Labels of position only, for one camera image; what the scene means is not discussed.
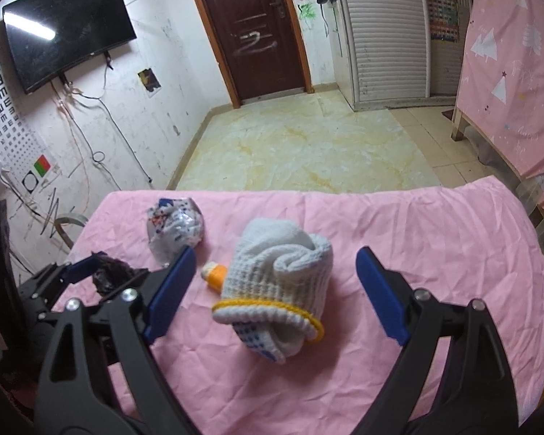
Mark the pink bedsheet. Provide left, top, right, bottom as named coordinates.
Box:
left=57, top=176, right=544, bottom=435

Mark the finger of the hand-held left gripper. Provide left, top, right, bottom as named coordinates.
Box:
left=29, top=250, right=112, bottom=303
left=97, top=268, right=154, bottom=303

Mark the black television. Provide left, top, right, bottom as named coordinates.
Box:
left=2, top=0, right=138, bottom=96

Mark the small wall picture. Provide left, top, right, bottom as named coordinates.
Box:
left=137, top=67, right=163, bottom=99

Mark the pink tree-print curtain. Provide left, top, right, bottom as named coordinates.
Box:
left=456, top=0, right=544, bottom=219

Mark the white shutter wardrobe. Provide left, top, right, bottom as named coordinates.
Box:
left=326, top=0, right=474, bottom=112

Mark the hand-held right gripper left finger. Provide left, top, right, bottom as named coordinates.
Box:
left=35, top=245, right=206, bottom=435

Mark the small orange tube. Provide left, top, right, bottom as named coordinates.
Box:
left=201, top=261, right=230, bottom=292

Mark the eye chart poster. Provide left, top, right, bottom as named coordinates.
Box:
left=0, top=50, right=58, bottom=194

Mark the white knitted glove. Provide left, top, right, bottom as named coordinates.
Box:
left=211, top=218, right=335, bottom=366

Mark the brown door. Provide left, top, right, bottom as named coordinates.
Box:
left=181, top=0, right=314, bottom=110

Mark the crumpled white blue wrapper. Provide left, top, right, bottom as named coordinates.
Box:
left=146, top=196, right=206, bottom=264

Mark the colourful wall poster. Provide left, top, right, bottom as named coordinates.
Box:
left=421, top=0, right=461, bottom=45

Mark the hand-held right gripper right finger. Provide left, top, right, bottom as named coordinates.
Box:
left=355, top=245, right=519, bottom=435

